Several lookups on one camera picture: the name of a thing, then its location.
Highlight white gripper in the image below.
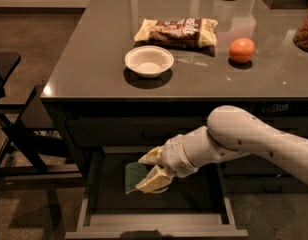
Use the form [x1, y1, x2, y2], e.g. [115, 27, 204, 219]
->
[135, 134, 198, 194]

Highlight green and yellow sponge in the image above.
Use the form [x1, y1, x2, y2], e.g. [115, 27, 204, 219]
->
[125, 162, 150, 194]

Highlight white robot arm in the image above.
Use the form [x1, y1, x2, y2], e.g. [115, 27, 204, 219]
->
[135, 106, 308, 193]

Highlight open middle drawer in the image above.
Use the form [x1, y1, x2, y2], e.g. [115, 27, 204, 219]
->
[65, 148, 248, 240]

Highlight closed top drawer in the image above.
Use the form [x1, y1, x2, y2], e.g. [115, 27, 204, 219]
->
[67, 117, 207, 147]

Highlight dark counter cabinet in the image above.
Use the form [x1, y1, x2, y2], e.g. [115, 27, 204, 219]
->
[39, 0, 308, 195]

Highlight right cabinet drawers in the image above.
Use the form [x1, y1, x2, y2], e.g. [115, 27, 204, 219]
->
[218, 110, 308, 193]

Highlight white paper bowl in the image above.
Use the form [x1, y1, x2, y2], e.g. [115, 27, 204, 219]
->
[125, 46, 174, 78]

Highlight dark wooden chair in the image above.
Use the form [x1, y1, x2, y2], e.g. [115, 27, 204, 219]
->
[0, 52, 82, 198]

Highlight brown chip bag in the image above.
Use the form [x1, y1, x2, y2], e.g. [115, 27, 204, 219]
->
[134, 18, 218, 48]

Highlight orange fruit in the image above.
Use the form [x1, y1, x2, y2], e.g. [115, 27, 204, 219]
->
[229, 38, 255, 63]

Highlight jar of nuts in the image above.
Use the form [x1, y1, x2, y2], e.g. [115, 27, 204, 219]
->
[293, 10, 308, 52]

